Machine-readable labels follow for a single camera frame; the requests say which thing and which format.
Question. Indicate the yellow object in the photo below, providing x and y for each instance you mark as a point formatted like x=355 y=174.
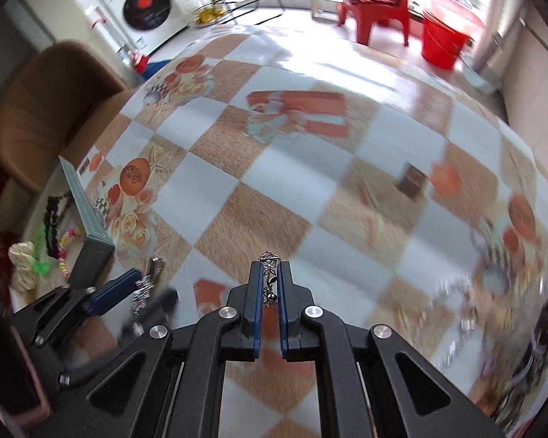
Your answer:
x=210 y=16

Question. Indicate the silver spiked hair clip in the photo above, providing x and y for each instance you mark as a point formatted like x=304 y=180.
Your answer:
x=144 y=285

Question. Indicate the small red blue object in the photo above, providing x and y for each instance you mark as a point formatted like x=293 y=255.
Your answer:
x=141 y=61

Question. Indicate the white washing machine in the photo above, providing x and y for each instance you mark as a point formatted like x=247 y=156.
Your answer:
x=146 y=7

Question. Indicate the red plastic chair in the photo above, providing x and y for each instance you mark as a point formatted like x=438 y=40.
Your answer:
x=388 y=4

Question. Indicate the red plastic bucket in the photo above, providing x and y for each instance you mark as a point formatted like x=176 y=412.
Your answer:
x=443 y=36

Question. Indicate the white polka dot scrunchie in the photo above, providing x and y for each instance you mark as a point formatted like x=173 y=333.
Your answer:
x=23 y=264

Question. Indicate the dark green jewelry box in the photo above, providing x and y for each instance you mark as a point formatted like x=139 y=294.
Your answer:
x=89 y=223

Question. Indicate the brown upholstered chair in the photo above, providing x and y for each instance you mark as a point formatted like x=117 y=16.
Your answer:
x=50 y=114

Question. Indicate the green translucent bangle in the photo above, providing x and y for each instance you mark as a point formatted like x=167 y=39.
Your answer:
x=40 y=242

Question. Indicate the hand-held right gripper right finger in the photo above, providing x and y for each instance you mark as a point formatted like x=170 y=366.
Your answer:
x=283 y=310

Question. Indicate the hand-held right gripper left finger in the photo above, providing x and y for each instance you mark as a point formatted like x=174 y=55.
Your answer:
x=255 y=310

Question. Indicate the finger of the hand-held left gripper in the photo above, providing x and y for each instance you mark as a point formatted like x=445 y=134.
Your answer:
x=114 y=288
x=157 y=304

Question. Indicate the small silver ornate brooch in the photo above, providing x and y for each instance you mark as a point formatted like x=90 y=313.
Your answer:
x=269 y=260

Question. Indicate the black sparkly hair clip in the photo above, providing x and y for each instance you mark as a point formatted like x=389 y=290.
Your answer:
x=52 y=223

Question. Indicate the checkered printed tablecloth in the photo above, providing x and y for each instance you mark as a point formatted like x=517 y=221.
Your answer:
x=301 y=182

